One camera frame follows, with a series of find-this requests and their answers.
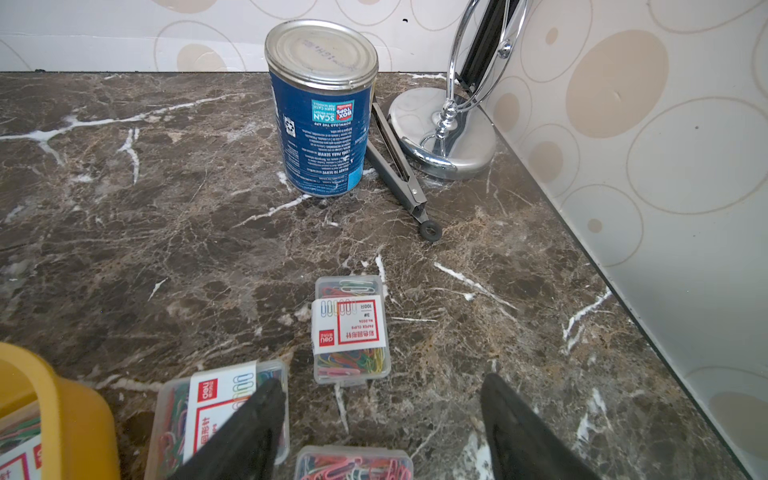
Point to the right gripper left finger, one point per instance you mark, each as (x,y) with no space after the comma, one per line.
(246,447)

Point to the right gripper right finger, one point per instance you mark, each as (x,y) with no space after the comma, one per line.
(521,444)

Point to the clear paper clip box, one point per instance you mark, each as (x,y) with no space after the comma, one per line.
(189,411)
(21,455)
(344,462)
(350,342)

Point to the yellow plastic storage tray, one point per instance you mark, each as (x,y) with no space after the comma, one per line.
(78,434)

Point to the black tool on table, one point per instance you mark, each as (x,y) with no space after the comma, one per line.
(399,177)

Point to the chrome hook stand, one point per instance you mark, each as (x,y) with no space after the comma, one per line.
(442,131)

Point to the blue tin can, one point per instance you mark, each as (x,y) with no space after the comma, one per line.
(322,78)

